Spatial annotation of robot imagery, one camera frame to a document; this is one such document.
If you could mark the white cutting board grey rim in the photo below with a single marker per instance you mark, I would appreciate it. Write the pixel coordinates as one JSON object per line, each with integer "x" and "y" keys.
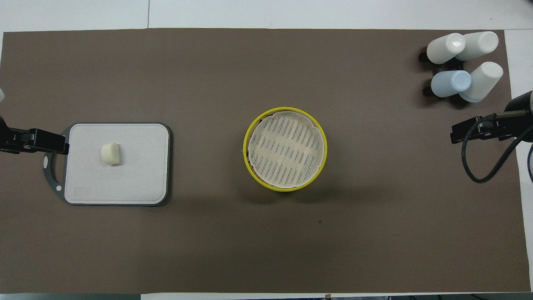
{"x": 137, "y": 175}

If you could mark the white mesh steamer liner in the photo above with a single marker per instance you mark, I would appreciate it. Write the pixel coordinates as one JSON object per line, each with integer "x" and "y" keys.
{"x": 285, "y": 148}

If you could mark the black cup rack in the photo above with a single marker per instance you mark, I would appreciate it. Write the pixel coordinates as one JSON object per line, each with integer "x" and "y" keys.
{"x": 458, "y": 64}

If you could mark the white steamed bun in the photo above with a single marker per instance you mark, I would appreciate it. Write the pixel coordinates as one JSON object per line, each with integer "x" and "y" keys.
{"x": 110, "y": 153}

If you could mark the light blue plastic cup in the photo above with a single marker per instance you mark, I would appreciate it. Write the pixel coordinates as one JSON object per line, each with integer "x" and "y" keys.
{"x": 449, "y": 83}

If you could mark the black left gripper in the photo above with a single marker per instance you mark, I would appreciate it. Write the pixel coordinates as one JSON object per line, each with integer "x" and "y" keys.
{"x": 14, "y": 141}

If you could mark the yellow bamboo steamer basket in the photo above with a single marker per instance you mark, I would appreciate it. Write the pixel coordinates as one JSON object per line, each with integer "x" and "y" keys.
{"x": 246, "y": 146}

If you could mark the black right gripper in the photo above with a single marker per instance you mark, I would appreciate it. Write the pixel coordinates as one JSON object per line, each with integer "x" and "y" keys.
{"x": 506, "y": 127}

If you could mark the white cup with blue rim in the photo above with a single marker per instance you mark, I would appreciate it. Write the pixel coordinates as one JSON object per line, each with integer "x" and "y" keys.
{"x": 485, "y": 79}
{"x": 479, "y": 43}

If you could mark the white plastic cup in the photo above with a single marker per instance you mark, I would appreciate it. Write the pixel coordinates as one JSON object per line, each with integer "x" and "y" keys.
{"x": 443, "y": 49}

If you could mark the brown table mat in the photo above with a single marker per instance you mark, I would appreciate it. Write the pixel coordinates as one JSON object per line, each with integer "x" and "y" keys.
{"x": 208, "y": 241}

